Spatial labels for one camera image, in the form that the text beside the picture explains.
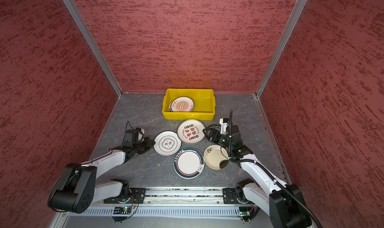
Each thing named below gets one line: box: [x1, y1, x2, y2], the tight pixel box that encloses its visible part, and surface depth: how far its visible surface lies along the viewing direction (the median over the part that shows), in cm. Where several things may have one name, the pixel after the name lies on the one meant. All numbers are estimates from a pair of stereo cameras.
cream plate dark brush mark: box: [203, 144, 229, 170], surface depth 89 cm
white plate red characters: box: [176, 119, 206, 145], surface depth 100 cm
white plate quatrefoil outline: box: [153, 130, 182, 157], surface depth 94 cm
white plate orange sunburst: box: [169, 96, 195, 113], surface depth 112 cm
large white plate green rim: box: [173, 147, 205, 180], surface depth 87 cm
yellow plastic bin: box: [162, 88, 216, 121], surface depth 112 cm
